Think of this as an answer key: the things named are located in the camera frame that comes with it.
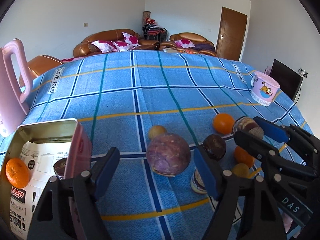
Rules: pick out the small yellow round fruit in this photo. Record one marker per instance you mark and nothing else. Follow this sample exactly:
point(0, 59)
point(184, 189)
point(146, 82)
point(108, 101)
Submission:
point(240, 170)
point(157, 132)

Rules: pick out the cut brown fruit half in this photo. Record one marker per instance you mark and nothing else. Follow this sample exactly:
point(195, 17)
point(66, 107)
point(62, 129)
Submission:
point(246, 125)

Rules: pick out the printed white paper sheet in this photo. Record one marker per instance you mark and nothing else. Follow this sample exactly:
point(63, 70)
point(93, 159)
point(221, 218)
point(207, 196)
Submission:
point(42, 160)

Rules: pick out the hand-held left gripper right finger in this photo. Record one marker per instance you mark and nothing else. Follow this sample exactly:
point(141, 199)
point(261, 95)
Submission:
point(206, 177)

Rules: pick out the tall patterned vase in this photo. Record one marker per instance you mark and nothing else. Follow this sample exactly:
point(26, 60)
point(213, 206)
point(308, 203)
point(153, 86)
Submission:
point(146, 15)

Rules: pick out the brown leather sofa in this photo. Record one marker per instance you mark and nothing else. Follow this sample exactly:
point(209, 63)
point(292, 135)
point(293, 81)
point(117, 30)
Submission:
point(105, 36)

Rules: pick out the brown leather loveseat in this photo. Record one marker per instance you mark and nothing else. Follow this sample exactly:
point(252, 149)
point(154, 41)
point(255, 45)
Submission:
point(192, 37)

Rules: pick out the stack of dark chairs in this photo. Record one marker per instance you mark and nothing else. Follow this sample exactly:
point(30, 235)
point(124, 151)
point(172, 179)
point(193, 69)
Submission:
point(153, 33)

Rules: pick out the orange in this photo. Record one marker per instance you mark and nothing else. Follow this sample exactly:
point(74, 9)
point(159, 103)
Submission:
point(242, 157)
point(223, 123)
point(17, 173)

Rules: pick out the brown wooden door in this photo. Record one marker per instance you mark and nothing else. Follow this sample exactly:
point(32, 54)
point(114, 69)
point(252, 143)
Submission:
point(231, 35)

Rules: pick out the black television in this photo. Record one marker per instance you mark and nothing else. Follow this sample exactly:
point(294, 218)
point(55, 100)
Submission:
point(285, 78)

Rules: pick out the red plush toy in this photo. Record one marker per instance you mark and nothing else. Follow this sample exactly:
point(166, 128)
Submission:
point(151, 21)

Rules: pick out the large purple round fruit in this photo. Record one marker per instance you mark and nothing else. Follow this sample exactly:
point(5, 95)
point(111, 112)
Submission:
point(168, 155)

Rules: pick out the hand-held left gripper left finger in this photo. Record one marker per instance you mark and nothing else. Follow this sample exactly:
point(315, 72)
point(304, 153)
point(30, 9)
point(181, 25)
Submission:
point(106, 177)

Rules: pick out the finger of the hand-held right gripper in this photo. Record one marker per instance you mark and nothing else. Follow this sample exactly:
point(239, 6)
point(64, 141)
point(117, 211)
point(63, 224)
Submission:
point(272, 130)
point(250, 142)

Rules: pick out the purple blanket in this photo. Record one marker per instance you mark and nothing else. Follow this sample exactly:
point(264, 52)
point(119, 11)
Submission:
point(205, 47)

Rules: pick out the pink electric kettle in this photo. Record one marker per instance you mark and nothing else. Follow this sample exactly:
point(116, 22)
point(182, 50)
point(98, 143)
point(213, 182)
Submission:
point(10, 100)

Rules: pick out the dark brown round fruit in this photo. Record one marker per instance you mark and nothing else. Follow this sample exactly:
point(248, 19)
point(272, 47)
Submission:
point(214, 147)

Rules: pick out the wall power outlet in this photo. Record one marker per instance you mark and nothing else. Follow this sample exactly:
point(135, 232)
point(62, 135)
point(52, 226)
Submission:
point(303, 73)

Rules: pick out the pink metal tin box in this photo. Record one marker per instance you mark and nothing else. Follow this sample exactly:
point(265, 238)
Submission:
point(80, 142)

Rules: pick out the pink cartoon mug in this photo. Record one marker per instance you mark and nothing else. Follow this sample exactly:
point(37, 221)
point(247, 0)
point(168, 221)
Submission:
point(265, 90)

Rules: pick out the blue plaid tablecloth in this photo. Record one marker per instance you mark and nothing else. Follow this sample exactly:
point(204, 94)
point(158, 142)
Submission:
point(155, 92)

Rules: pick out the white pink floral pillow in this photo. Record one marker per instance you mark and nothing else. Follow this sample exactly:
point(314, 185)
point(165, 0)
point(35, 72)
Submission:
point(131, 39)
point(105, 46)
point(185, 43)
point(123, 46)

